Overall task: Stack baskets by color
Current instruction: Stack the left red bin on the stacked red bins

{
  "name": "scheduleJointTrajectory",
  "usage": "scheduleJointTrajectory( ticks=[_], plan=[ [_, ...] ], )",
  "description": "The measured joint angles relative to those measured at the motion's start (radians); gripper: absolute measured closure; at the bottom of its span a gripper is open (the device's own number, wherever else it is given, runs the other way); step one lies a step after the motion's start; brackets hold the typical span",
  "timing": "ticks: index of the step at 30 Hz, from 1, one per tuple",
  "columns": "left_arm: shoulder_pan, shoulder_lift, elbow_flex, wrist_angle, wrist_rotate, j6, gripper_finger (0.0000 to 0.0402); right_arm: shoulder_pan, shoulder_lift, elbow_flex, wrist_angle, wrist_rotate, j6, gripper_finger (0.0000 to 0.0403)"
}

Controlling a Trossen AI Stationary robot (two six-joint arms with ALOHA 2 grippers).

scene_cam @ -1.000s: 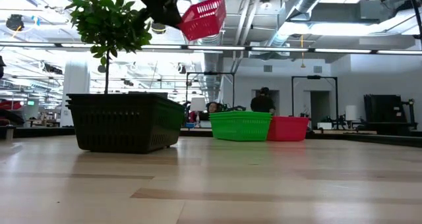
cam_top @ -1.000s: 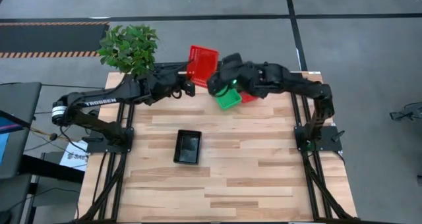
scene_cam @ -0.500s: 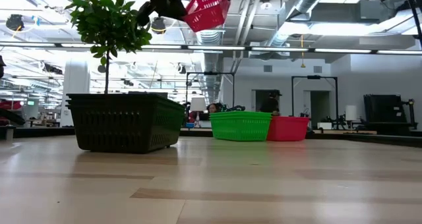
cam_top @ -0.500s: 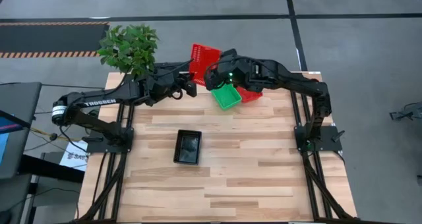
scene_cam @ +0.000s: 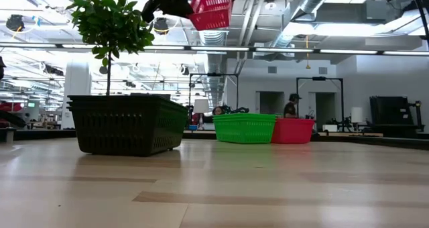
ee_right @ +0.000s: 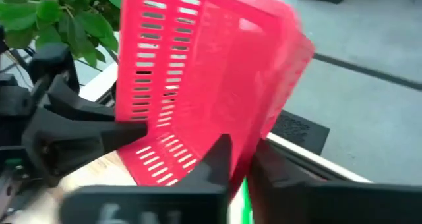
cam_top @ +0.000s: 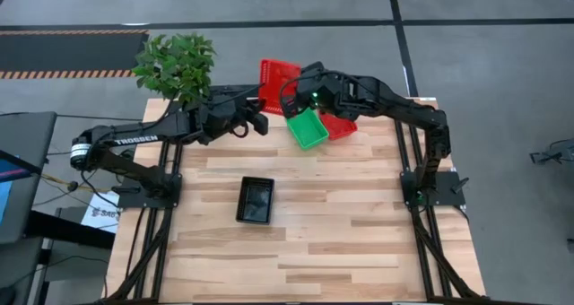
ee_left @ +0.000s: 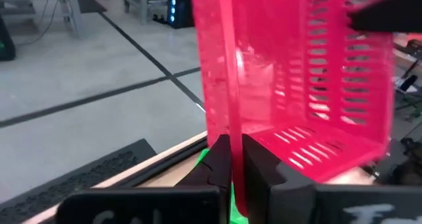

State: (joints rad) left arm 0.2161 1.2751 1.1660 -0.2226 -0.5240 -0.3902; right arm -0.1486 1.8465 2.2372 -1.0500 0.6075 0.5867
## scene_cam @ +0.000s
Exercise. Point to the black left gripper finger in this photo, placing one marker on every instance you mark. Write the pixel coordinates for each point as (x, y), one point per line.
(186, 8)

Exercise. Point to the red plastic slotted basket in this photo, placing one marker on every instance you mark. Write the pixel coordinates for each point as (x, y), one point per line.
(293, 132)
(211, 16)

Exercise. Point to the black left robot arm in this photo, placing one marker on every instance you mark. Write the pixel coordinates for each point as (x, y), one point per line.
(2, 68)

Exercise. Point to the black ceiling fixture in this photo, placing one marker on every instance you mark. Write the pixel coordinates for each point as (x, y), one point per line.
(162, 27)
(15, 23)

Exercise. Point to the ceiling light strip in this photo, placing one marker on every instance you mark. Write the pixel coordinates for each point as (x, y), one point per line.
(285, 50)
(405, 53)
(27, 45)
(348, 51)
(218, 48)
(167, 47)

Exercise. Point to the green leafy indoor tree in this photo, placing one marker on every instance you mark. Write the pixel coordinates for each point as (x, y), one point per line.
(110, 23)

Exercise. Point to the white shade table lamp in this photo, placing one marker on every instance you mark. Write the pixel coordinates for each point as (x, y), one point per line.
(201, 106)

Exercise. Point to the yellow hanging pendant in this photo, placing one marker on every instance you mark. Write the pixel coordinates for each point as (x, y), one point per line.
(307, 66)

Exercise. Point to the seated person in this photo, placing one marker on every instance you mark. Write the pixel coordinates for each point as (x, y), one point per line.
(218, 110)

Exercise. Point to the black equipment pile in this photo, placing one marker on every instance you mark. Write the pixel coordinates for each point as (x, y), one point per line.
(236, 110)

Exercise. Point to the small blue object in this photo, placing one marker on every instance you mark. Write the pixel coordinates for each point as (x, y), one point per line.
(193, 127)

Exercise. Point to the white round column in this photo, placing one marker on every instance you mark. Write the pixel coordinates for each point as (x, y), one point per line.
(77, 84)

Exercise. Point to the standing person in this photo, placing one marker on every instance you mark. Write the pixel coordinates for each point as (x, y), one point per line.
(290, 110)

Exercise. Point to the small white box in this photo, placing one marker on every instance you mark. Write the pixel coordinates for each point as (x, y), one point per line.
(330, 128)

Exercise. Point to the green exit sign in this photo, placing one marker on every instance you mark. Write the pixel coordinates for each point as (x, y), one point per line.
(31, 104)

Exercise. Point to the white cylinder lamp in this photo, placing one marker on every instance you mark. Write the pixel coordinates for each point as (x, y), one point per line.
(356, 114)

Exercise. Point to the wooden background tabletop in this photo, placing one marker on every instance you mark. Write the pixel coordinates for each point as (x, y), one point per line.
(352, 134)

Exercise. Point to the red background machine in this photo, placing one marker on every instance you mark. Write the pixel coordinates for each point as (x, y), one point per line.
(10, 106)

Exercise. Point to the black equipment cabinet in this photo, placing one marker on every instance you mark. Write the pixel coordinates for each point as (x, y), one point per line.
(388, 112)

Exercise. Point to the silver ribbed ceiling duct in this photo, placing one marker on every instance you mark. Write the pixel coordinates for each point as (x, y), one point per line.
(209, 37)

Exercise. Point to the black metal frame stand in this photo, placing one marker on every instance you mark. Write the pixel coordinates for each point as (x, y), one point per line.
(207, 74)
(318, 78)

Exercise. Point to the grey wall vent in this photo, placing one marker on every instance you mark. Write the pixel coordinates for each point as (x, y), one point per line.
(322, 70)
(272, 69)

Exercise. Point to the grey metal post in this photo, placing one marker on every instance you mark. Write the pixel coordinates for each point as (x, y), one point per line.
(8, 135)

